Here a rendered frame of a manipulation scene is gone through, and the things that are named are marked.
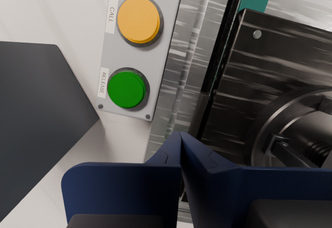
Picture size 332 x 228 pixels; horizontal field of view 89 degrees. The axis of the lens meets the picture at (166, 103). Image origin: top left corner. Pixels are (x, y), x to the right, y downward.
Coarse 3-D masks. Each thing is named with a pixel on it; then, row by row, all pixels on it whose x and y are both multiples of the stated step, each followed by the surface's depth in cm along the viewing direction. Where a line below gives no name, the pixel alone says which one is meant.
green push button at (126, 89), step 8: (120, 72) 18; (128, 72) 18; (112, 80) 18; (120, 80) 18; (128, 80) 18; (136, 80) 18; (112, 88) 18; (120, 88) 18; (128, 88) 18; (136, 88) 18; (144, 88) 18; (112, 96) 18; (120, 96) 18; (128, 96) 18; (136, 96) 18; (144, 96) 19; (120, 104) 18; (128, 104) 18; (136, 104) 19
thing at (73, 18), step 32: (0, 0) 25; (32, 0) 25; (64, 0) 25; (96, 0) 25; (0, 32) 26; (32, 32) 26; (64, 32) 27; (96, 32) 27; (96, 64) 28; (96, 96) 30; (96, 128) 31; (64, 160) 33; (96, 160) 34; (32, 192) 36; (0, 224) 38; (32, 224) 38; (64, 224) 38
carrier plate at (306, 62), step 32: (256, 32) 16; (288, 32) 16; (320, 32) 17; (224, 64) 18; (256, 64) 17; (288, 64) 17; (320, 64) 17; (224, 96) 18; (256, 96) 18; (224, 128) 20
